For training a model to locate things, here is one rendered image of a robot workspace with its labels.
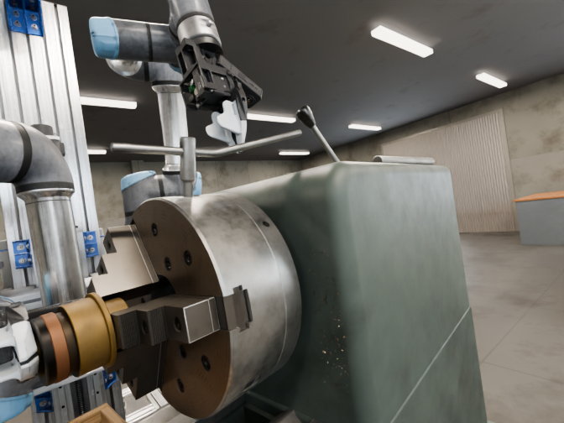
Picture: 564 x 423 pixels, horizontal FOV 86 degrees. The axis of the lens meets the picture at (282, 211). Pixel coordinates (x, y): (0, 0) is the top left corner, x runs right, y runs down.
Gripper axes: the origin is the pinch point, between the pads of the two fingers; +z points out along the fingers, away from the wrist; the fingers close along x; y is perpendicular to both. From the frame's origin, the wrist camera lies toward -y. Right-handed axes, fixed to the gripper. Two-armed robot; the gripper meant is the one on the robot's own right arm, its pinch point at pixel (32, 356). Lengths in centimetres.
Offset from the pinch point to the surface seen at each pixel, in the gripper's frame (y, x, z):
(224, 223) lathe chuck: -19.7, 10.3, 8.1
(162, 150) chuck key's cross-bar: -16.0, 21.3, 1.6
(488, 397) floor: -188, -109, -6
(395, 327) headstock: -42.4, -10.3, 18.0
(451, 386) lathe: -65, -32, 17
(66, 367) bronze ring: -2.5, -2.2, 0.5
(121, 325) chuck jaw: -7.6, 0.8, 2.9
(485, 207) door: -854, -52, -117
